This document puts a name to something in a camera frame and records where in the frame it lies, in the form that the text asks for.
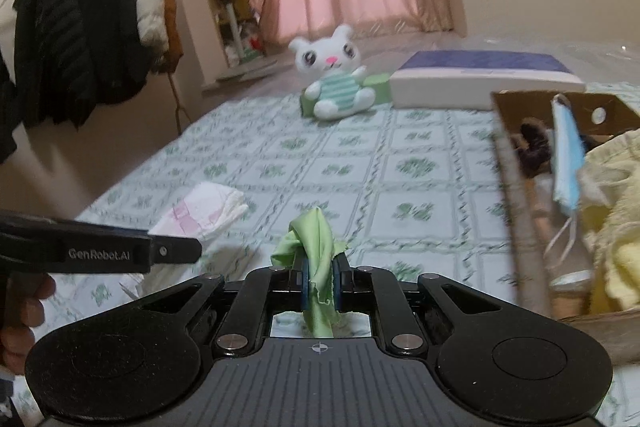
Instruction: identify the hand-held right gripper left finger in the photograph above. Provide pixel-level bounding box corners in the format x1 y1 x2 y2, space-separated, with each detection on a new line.
132 256 312 356

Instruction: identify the pale yellow towel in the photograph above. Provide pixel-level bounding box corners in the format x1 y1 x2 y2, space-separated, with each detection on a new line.
577 129 640 314

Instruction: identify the white cat plush toy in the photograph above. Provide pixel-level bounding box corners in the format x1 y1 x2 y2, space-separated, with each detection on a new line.
288 24 377 120

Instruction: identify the white and purple flat box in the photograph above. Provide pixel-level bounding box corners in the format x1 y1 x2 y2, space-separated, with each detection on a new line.
388 50 587 110

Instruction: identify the metal clothes rack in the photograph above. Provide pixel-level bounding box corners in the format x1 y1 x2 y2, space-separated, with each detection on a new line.
0 0 189 138

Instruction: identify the black ribbed puffer jacket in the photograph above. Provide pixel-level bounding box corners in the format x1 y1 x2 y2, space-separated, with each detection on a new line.
12 0 99 128

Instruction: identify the brown jacket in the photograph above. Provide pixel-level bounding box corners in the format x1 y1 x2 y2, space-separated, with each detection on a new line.
150 0 185 76

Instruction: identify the dark brown furry item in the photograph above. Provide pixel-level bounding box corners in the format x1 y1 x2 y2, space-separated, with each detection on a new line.
517 117 554 178

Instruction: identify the white cloth with pink print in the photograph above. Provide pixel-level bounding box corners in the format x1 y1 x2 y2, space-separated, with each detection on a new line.
119 180 250 299

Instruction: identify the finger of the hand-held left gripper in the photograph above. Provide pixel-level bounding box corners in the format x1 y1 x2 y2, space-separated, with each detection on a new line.
148 234 204 266

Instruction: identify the light green cloth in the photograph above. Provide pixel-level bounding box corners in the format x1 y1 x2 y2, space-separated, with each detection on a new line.
270 205 349 339

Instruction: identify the blue face mask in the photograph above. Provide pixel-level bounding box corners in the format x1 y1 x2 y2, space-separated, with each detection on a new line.
542 94 587 269

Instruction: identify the cardboard box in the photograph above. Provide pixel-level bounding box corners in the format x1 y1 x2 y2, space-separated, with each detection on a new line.
489 89 640 366

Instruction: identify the person's left hand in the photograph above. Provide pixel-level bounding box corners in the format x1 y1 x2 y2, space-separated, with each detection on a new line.
0 271 57 376

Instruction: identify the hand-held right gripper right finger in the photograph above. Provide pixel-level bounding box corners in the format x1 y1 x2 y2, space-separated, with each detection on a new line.
331 254 506 357

